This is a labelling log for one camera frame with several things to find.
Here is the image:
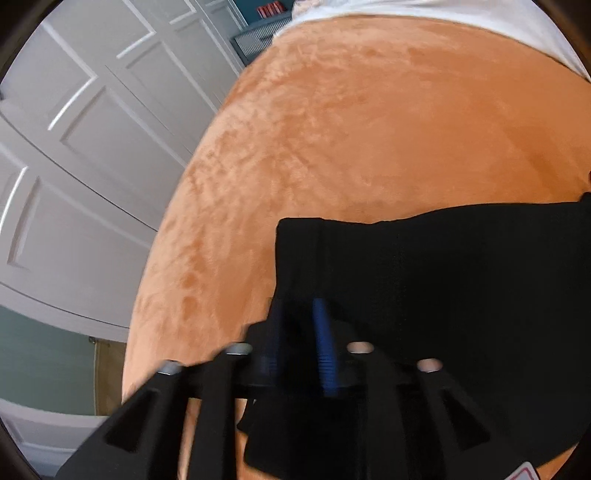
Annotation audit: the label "orange plush blanket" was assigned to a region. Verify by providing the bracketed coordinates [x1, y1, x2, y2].
[121, 16, 591, 480]

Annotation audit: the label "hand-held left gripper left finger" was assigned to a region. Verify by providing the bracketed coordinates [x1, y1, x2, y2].
[55, 298, 296, 480]

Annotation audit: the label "white bed sheet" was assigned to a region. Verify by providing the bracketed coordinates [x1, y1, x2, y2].
[272, 0, 591, 79]

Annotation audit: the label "white panelled wardrobe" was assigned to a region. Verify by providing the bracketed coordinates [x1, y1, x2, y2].
[0, 0, 245, 467]

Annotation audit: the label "blue nightstand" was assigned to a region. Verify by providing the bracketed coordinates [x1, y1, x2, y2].
[229, 21, 294, 65]

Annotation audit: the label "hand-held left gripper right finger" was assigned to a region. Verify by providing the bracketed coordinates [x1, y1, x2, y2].
[311, 298, 511, 480]

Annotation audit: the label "black pants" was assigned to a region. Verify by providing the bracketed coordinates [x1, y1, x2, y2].
[238, 191, 591, 480]

